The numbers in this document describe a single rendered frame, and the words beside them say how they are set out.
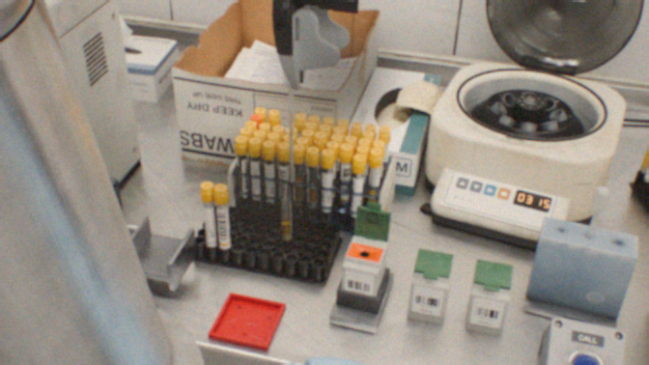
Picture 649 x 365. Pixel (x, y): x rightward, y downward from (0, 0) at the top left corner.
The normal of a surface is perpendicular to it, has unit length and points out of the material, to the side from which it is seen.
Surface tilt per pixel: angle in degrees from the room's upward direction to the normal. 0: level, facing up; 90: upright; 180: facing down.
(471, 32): 90
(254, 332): 0
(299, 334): 0
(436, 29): 90
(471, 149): 90
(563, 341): 30
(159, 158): 0
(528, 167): 90
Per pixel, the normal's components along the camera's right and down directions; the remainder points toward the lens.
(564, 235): 0.01, -0.82
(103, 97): 0.97, 0.16
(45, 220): 0.77, 0.44
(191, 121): -0.29, 0.55
